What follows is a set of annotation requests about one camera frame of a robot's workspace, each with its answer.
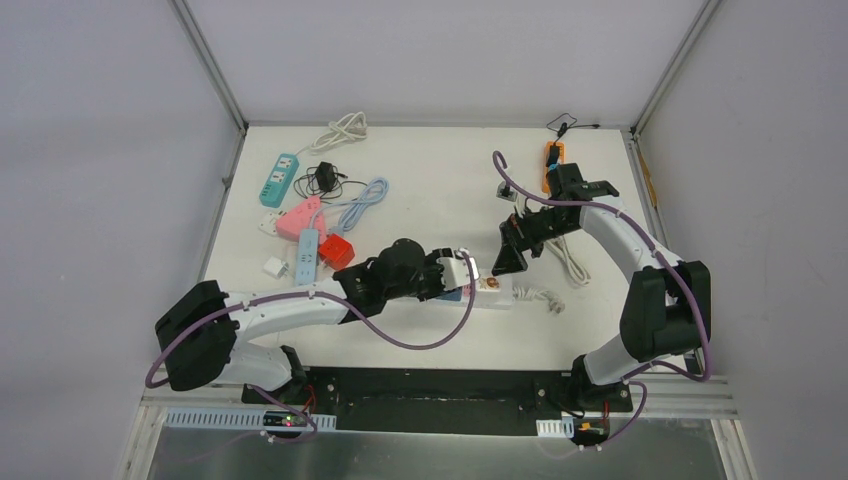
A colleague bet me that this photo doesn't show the black charger on orange strip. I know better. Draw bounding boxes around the black charger on orange strip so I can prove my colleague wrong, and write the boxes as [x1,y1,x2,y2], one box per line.
[545,145,560,168]

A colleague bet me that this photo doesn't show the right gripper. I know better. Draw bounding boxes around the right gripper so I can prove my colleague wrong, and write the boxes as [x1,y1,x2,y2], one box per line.
[492,202,578,276]

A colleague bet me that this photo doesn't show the white cube adapter bear print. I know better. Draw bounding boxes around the white cube adapter bear print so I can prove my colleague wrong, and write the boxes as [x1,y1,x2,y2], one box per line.
[477,276,503,293]

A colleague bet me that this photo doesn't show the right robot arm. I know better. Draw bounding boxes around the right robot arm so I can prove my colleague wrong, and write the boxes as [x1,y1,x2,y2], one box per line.
[492,163,711,411]

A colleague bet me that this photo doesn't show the light blue power strip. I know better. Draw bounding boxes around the light blue power strip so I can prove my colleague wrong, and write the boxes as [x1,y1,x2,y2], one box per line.
[294,228,320,286]

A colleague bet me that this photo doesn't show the black power adapter with cable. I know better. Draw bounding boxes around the black power adapter with cable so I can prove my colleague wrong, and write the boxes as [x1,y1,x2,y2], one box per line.
[293,161,366,202]

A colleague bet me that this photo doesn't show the red cube adapter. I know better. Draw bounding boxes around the red cube adapter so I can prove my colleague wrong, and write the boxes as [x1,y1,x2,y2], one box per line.
[317,234,355,271]

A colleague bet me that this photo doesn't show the orange power strip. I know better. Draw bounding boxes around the orange power strip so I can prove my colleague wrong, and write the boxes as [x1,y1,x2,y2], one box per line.
[542,141,565,194]

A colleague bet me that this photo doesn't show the teal power strip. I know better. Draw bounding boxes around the teal power strip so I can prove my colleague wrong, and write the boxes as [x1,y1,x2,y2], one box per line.
[259,153,299,208]

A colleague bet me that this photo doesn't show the white long power strip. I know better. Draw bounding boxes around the white long power strip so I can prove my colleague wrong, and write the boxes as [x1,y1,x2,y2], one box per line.
[437,274,566,314]

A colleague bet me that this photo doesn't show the pink triangular power strip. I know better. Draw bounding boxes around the pink triangular power strip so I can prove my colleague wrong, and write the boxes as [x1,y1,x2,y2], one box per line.
[275,195,327,244]

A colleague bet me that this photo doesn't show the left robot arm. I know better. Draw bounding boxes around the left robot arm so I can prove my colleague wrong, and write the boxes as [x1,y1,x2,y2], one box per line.
[145,238,478,405]

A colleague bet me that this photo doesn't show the white coiled cable top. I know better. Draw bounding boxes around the white coiled cable top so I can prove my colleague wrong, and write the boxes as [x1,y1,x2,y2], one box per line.
[294,111,368,158]

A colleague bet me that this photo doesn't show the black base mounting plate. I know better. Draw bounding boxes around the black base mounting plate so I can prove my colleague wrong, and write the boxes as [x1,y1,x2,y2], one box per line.
[271,367,633,436]

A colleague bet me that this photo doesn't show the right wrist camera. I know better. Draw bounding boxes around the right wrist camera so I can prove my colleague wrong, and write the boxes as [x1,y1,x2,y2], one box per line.
[496,183,517,202]

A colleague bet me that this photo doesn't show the small white plug adapter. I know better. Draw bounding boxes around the small white plug adapter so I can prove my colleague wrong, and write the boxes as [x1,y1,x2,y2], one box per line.
[262,257,289,279]

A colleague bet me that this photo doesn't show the light blue coiled cable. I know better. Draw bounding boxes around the light blue coiled cable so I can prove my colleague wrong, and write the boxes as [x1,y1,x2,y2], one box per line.
[307,176,390,234]

